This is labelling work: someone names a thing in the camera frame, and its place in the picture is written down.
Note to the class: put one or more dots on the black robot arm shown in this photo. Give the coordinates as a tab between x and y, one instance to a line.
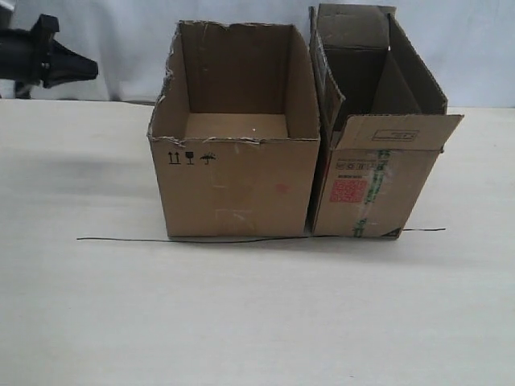
34	57

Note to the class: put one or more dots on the tall cardboard box with tape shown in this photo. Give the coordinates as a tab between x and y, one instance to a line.
384	122

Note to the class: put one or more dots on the thin black line marker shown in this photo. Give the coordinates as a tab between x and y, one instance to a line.
206	240

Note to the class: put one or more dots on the torn cardboard box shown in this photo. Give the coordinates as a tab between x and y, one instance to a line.
234	134

